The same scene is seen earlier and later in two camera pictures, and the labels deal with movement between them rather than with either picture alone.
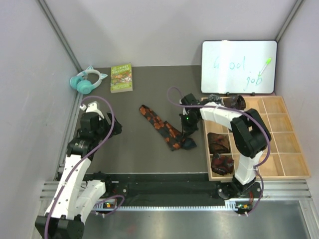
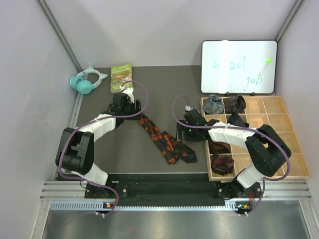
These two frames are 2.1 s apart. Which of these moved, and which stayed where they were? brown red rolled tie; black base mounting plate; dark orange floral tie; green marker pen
Moved: dark orange floral tie
Stayed: green marker pen; black base mounting plate; brown red rolled tie
